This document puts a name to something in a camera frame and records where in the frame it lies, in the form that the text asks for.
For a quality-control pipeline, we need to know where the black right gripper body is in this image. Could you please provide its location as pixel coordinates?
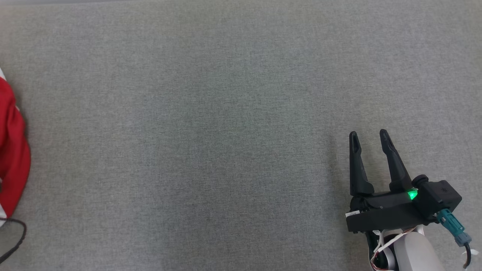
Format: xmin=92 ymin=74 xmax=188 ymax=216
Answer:
xmin=346 ymin=186 xmax=433 ymax=234

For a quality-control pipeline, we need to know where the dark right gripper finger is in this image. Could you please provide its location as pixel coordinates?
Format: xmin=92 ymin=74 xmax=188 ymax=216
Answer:
xmin=349 ymin=131 xmax=374 ymax=196
xmin=380 ymin=129 xmax=413 ymax=192

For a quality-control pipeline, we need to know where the red Bulls basketball jersey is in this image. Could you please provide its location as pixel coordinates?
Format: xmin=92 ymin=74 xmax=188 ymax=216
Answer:
xmin=0 ymin=68 xmax=32 ymax=227

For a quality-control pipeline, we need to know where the thin white red wire bundle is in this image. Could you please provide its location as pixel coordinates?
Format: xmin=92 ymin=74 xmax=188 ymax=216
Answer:
xmin=371 ymin=226 xmax=426 ymax=271

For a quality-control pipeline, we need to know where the teal right camera connector cable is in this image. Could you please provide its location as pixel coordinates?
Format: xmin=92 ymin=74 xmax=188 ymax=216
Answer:
xmin=437 ymin=209 xmax=473 ymax=269

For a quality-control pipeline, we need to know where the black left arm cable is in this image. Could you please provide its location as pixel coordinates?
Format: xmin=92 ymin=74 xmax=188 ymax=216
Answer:
xmin=0 ymin=218 xmax=27 ymax=264

